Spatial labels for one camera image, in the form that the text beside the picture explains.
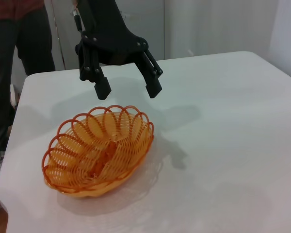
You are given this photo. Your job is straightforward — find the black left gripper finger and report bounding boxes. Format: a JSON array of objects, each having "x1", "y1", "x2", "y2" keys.
[
  {"x1": 74, "y1": 38, "x2": 112, "y2": 100},
  {"x1": 133, "y1": 48, "x2": 164, "y2": 99}
]

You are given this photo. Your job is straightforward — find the person in dark trousers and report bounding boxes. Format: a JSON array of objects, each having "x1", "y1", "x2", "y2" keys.
[{"x1": 0, "y1": 0, "x2": 56, "y2": 185}]

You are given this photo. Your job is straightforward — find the white cabinet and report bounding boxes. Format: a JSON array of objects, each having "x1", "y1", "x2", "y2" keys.
[{"x1": 47, "y1": 0, "x2": 166, "y2": 71}]

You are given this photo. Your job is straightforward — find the orange woven plastic basket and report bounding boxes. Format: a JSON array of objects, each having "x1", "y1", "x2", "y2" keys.
[{"x1": 41, "y1": 104, "x2": 155, "y2": 199}]

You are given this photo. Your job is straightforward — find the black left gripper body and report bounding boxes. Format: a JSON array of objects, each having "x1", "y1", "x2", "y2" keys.
[{"x1": 78, "y1": 0, "x2": 149, "y2": 66}]

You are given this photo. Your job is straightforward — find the left arm cable with plug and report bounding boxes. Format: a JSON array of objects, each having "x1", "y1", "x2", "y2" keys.
[{"x1": 71, "y1": 7, "x2": 85, "y2": 33}]

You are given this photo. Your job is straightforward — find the white tablecloth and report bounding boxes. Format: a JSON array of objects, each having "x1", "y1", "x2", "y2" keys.
[{"x1": 0, "y1": 50, "x2": 291, "y2": 233}]

